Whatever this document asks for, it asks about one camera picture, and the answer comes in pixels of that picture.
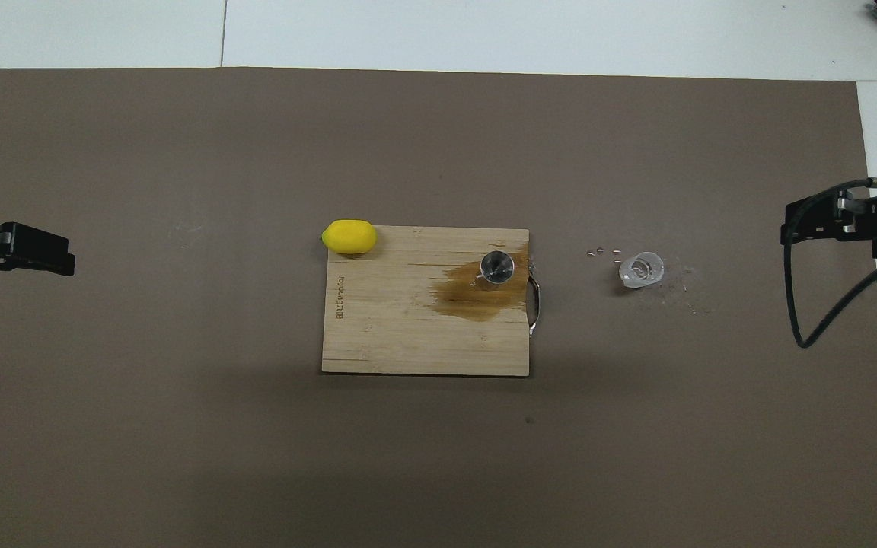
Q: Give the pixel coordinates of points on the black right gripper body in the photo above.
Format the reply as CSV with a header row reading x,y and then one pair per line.
x,y
857,217

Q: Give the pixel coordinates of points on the clear glass cup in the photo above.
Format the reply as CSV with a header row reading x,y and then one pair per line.
x,y
642,270

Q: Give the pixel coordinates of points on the steel double jigger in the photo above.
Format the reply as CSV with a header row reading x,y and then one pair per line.
x,y
497,266

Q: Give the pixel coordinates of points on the brown table mat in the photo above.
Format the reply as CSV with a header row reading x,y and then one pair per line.
x,y
180,418

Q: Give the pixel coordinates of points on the yellow lemon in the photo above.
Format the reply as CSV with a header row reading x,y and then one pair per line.
x,y
349,237

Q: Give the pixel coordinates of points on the wooden cutting board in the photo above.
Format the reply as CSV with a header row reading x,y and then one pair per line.
x,y
393,327

